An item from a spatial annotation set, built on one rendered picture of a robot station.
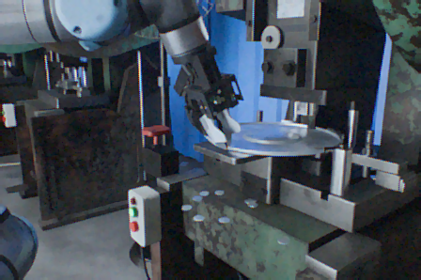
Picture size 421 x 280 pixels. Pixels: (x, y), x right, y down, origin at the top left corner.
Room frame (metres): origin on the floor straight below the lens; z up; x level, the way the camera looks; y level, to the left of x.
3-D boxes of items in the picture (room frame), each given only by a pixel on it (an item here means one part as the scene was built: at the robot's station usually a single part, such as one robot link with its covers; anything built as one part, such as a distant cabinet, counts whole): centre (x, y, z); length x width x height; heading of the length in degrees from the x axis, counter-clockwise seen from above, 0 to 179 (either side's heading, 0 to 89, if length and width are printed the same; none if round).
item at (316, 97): (0.89, -0.24, 0.86); 0.20 x 0.16 x 0.05; 39
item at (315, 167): (0.89, -0.24, 0.72); 0.20 x 0.16 x 0.03; 39
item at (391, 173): (0.76, -0.34, 0.76); 0.17 x 0.06 x 0.10; 39
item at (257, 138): (0.81, -0.14, 0.78); 0.29 x 0.29 x 0.01
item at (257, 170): (0.78, -0.10, 0.72); 0.25 x 0.14 x 0.14; 129
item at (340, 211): (0.89, -0.24, 0.68); 0.45 x 0.30 x 0.06; 39
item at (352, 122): (0.86, -0.34, 0.81); 0.02 x 0.02 x 0.14; 39
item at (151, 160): (0.99, 0.14, 0.62); 0.10 x 0.06 x 0.20; 39
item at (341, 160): (0.67, -0.25, 0.75); 0.03 x 0.03 x 0.10; 39
